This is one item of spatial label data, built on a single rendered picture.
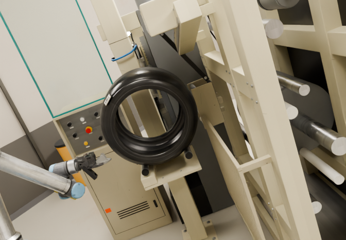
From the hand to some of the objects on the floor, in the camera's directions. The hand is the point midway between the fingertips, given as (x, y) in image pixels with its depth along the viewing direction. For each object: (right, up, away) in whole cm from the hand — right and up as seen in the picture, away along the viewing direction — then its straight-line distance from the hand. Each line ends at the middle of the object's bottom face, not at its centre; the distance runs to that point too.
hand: (109, 160), depth 197 cm
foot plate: (+61, -70, +59) cm, 110 cm away
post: (+61, -71, +59) cm, 110 cm away
